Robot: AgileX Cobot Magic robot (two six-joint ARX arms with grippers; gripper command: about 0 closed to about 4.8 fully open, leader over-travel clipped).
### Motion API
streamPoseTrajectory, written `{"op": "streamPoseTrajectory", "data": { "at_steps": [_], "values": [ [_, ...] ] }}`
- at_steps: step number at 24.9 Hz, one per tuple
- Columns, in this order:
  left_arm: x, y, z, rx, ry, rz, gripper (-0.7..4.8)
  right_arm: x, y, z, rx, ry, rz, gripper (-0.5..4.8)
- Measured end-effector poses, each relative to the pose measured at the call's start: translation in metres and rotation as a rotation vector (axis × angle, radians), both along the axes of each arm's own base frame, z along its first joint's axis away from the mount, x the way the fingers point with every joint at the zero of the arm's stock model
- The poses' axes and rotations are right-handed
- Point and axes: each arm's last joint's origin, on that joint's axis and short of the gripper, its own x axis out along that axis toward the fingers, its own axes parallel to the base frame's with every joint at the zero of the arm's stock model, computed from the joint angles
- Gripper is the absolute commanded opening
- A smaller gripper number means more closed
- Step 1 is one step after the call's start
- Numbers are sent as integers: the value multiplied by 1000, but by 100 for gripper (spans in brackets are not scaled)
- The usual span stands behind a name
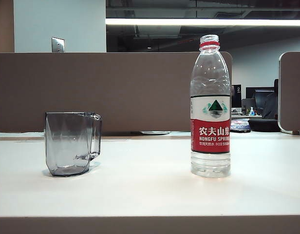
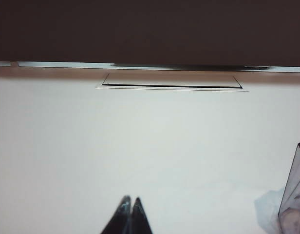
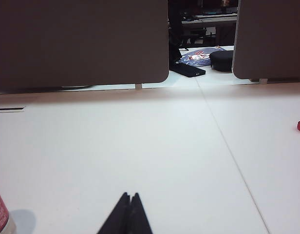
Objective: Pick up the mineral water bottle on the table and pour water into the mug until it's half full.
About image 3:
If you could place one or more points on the red-labelled clear water bottle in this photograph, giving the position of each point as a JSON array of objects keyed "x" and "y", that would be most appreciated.
[{"x": 0, "y": 214}]

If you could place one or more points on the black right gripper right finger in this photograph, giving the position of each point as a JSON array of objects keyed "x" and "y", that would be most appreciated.
[{"x": 139, "y": 219}]

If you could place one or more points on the black round zip case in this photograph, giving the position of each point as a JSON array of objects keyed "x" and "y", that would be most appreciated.
[{"x": 221, "y": 61}]

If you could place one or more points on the black vertical stand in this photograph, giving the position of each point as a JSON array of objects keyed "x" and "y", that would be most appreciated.
[{"x": 174, "y": 29}]

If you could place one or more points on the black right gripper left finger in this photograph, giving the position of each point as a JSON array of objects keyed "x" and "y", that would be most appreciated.
[{"x": 116, "y": 219}]

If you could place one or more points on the narrow brown desk partition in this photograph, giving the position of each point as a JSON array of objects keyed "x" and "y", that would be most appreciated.
[{"x": 271, "y": 39}]

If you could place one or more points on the black flat box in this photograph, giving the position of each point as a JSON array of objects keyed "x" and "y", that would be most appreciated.
[{"x": 187, "y": 70}]

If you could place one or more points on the grey background desk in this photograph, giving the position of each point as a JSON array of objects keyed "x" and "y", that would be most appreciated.
[{"x": 208, "y": 19}]

